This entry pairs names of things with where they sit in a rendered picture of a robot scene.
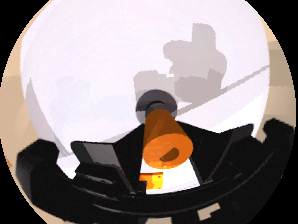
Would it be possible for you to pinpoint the orange knob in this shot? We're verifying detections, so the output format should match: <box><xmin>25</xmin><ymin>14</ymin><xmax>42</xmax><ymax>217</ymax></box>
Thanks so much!
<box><xmin>142</xmin><ymin>109</ymin><xmax>194</xmax><ymax>169</ymax></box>

